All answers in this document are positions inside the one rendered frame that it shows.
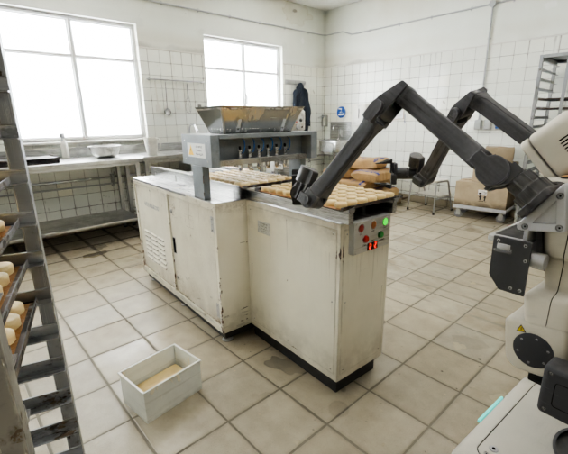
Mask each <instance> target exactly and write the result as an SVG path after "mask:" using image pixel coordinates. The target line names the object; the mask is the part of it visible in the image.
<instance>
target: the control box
mask: <svg viewBox="0 0 568 454"><path fill-rule="evenodd" d="M385 218H387V219H388V223H387V224H386V225H384V224H383V221H384V219H385ZM373 222H376V227H375V228H374V229H372V227H371V224H372V223H373ZM389 222H390V214H389V213H382V214H378V215H374V216H371V217H367V218H363V219H361V220H357V221H353V224H350V225H349V247H348V254H350V255H353V256H354V255H357V254H360V253H363V252H365V251H368V250H370V249H371V250H373V249H376V248H378V247H380V246H383V245H386V244H389ZM361 225H363V226H364V230H363V232H360V231H359V228H360V226H361ZM380 231H382V232H384V235H383V237H382V238H379V232H380ZM366 235H367V236H369V241H368V242H364V241H363V238H364V236H366ZM375 241H376V242H377V244H376V242H375ZM374 242H375V244H376V245H377V247H376V245H375V247H376V248H374ZM370 243H371V245H370V246H371V247H370V249H369V244H370Z"/></svg>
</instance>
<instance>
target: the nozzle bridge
mask: <svg viewBox="0 0 568 454"><path fill-rule="evenodd" d="M287 136H289V138H290V147H289V138H288V137H287ZM270 137H271V138H272V139H273V149H272V151H270V156H269V157H267V156H266V148H267V144H269V148H270V150H271V148H272V140H271V138H270ZM279 137H281V139H282V147H281V150H280V151H279V155H278V156H275V144H276V143H277V144H278V147H279V149H280V144H281V141H280V138H279ZM251 138H253V139H254V141H255V149H254V152H253V153H252V157H251V158H250V159H248V145H251V150H252V151H253V140H252V139H251ZM261 138H263V139H264V150H263V152H261V157H260V158H258V157H257V148H258V145H260V148H261V150H262V148H263V141H262V139H261ZM181 139H182V150H183V160H184V163H186V164H190V165H192V171H193V182H194V193H195V198H198V199H201V200H204V201H206V200H211V190H210V176H209V168H220V167H225V166H234V165H243V164H252V163H262V162H271V161H280V160H288V161H289V176H290V177H292V169H300V167H301V165H306V158H308V159H314V158H316V157H317V131H291V132H253V133H230V134H219V133H188V134H181ZM242 139H244V141H245V151H244V153H243V154H242V159H238V146H241V150H242V152H243V149H244V143H243V140H242ZM283 143H286V147H287V149H288V150H287V155H283V146H284V145H283Z"/></svg>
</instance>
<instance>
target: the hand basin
mask: <svg viewBox="0 0 568 454"><path fill-rule="evenodd" d="M368 106H369V105H368V104H354V105H353V126H355V130H356V129H357V128H358V126H359V125H360V123H361V122H362V118H363V117H362V114H363V112H364V111H365V110H366V108H367V107H368ZM322 126H328V115H322ZM351 136H352V122H331V128H330V139H331V140H319V151H321V152H333V153H334V155H333V159H334V158H335V153H338V152H339V151H340V150H341V148H342V147H343V146H344V144H345V143H346V142H347V141H348V140H349V139H350V137H351Z"/></svg>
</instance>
